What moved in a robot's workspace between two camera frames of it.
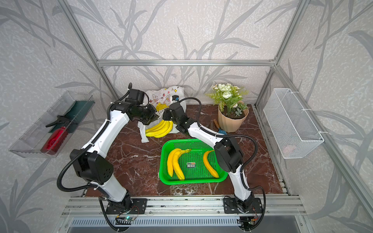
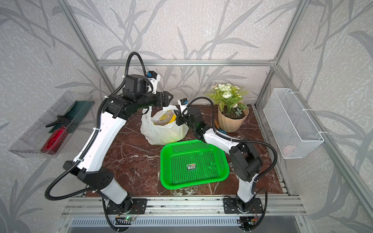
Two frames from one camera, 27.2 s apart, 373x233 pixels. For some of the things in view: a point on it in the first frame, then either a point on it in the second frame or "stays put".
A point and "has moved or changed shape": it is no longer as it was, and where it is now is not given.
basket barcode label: (191, 165) stays put
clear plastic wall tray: (50, 135) stays put
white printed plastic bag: (161, 98) has moved or changed shape
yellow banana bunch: (160, 129) has moved or changed shape
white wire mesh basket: (292, 129) stays put
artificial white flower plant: (227, 98) stays put
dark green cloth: (77, 112) stays put
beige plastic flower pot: (230, 124) stays put
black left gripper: (154, 116) → (165, 102)
